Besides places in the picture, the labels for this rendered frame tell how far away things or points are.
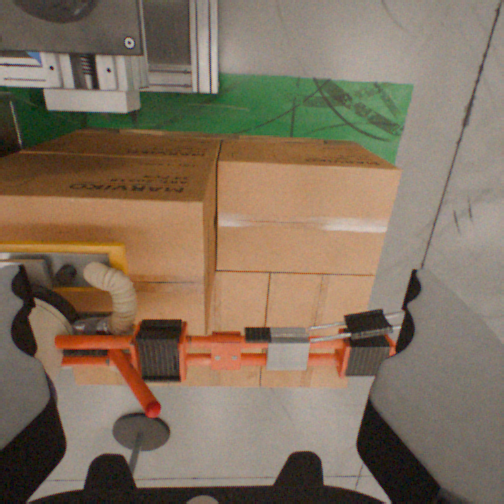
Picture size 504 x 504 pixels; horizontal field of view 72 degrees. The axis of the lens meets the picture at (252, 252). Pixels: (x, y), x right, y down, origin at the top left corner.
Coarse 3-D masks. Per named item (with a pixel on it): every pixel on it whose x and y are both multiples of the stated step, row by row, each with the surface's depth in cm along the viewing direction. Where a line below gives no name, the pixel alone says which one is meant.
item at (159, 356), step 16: (144, 320) 58; (160, 320) 58; (176, 320) 59; (144, 336) 55; (160, 336) 55; (176, 336) 55; (144, 352) 57; (160, 352) 57; (176, 352) 57; (144, 368) 58; (160, 368) 58; (176, 368) 58
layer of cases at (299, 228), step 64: (256, 192) 113; (320, 192) 113; (384, 192) 114; (256, 256) 123; (320, 256) 124; (256, 320) 137; (320, 320) 138; (192, 384) 152; (256, 384) 153; (320, 384) 154
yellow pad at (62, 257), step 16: (0, 240) 62; (0, 256) 61; (16, 256) 61; (32, 256) 61; (48, 256) 62; (64, 256) 62; (80, 256) 62; (96, 256) 62; (112, 256) 63; (64, 272) 60; (80, 272) 63; (128, 272) 66; (64, 288) 65; (80, 288) 65; (96, 288) 66
